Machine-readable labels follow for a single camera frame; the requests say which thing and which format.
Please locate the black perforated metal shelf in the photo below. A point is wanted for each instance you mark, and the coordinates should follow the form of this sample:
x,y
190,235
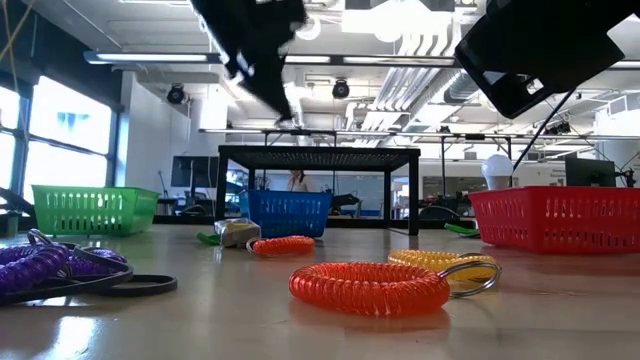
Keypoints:
x,y
320,159

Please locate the red plastic basket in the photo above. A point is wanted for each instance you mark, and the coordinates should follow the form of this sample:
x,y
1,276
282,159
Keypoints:
x,y
560,220

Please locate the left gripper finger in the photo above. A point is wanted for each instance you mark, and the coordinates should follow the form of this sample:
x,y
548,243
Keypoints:
x,y
267,85

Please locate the long ceiling light strip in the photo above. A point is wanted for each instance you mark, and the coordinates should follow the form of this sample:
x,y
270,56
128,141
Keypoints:
x,y
150,57

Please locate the person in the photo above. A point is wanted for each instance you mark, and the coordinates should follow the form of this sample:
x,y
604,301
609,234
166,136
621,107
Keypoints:
x,y
298,181

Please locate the green rubber band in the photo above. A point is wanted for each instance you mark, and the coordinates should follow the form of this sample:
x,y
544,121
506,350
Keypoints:
x,y
460,230
207,238

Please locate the black office chair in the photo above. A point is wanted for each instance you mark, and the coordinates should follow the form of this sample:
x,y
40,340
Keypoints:
x,y
345,202

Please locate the black aluminium table frame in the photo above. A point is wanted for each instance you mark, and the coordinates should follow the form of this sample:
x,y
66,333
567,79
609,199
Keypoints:
x,y
190,220

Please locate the large bright window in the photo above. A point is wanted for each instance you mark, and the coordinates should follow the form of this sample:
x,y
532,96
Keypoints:
x,y
65,150

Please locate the yellow packet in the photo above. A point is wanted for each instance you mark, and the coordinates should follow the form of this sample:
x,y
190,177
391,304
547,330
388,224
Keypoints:
x,y
237,232

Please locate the orange coil wristband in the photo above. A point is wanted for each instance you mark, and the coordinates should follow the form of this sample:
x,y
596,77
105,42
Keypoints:
x,y
370,290
285,246

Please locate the blue plastic basket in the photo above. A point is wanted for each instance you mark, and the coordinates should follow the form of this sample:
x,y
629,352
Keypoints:
x,y
290,212

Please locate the purple coil wristband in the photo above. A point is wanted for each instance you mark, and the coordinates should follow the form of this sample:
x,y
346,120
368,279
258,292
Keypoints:
x,y
97,257
30,267

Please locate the white bulb on metal base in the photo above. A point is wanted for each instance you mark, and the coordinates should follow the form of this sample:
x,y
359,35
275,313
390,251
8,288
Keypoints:
x,y
497,170

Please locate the green plastic basket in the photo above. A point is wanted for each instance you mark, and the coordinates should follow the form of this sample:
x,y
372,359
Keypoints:
x,y
95,210

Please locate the yellow coil wristband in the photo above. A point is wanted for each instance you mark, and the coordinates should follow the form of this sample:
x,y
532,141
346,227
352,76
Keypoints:
x,y
420,259

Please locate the black rubber band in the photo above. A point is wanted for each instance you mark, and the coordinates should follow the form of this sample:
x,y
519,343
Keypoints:
x,y
167,286

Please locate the dark computer monitor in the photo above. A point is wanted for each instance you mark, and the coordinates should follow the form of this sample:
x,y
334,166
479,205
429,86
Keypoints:
x,y
590,172
192,172

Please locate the purple coil wristbands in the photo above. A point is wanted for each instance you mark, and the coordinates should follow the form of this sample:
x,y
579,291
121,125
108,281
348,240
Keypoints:
x,y
60,291

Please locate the black ceiling spotlight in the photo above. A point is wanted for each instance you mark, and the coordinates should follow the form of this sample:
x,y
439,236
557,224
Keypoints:
x,y
176,94
341,89

